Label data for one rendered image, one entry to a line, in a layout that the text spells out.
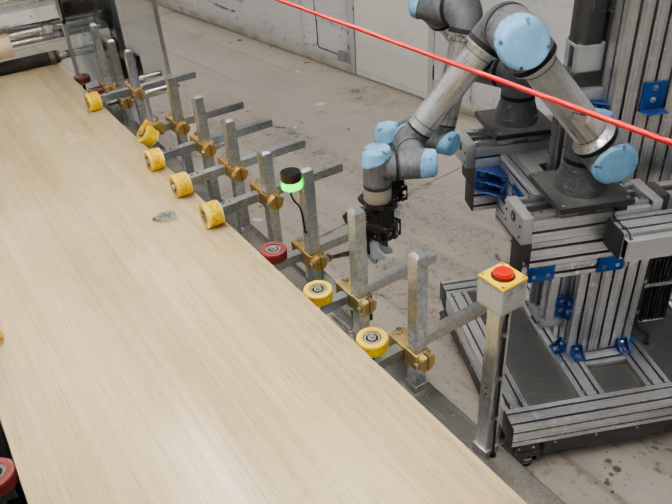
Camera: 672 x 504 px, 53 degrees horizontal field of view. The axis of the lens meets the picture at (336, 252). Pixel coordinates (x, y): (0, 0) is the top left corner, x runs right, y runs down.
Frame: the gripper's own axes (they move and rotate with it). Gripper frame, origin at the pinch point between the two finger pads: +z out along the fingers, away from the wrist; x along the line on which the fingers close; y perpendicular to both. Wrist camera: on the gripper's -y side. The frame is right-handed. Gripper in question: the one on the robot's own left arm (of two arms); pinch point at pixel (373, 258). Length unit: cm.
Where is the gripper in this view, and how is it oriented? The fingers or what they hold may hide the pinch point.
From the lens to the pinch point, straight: 192.4
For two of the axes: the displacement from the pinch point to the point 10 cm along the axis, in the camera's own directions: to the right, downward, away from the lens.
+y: 8.1, 2.9, -5.1
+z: 0.6, 8.2, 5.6
